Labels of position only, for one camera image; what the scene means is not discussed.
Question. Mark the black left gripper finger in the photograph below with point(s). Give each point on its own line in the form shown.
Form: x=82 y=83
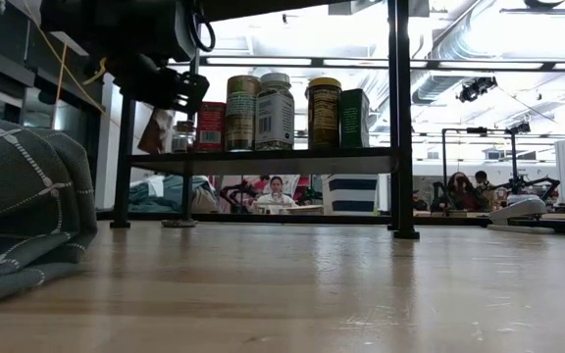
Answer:
x=165 y=85

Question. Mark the small clear glass jar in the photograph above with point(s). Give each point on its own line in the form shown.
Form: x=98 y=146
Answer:
x=183 y=139

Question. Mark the red lid spice container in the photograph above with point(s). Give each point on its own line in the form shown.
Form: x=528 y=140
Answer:
x=210 y=125

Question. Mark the gold lid spice jar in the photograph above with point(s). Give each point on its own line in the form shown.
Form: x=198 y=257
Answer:
x=241 y=113

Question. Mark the white lid spice jar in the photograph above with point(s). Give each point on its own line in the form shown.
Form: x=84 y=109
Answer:
x=275 y=115

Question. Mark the dark wood black-frame shelf unit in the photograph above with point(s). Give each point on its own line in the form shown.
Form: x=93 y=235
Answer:
x=263 y=161

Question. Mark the yellow lid spice bottle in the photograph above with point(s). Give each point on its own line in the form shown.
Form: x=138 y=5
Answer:
x=323 y=115

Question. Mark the dark green spice tin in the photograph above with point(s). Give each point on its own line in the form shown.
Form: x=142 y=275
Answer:
x=355 y=117

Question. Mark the background black robot arm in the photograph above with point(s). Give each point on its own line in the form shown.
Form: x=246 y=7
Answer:
x=532 y=185

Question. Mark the teal fabric heap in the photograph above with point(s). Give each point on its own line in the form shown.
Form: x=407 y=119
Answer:
x=165 y=196

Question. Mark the grey checked cloth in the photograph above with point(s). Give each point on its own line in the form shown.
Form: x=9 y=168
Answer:
x=17 y=196

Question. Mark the white navy striped bin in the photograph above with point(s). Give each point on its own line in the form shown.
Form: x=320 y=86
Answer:
x=349 y=193

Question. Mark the white stapler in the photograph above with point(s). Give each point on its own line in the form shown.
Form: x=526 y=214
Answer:
x=518 y=208

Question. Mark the black ceiling camera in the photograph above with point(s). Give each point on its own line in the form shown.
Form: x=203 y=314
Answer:
x=476 y=88

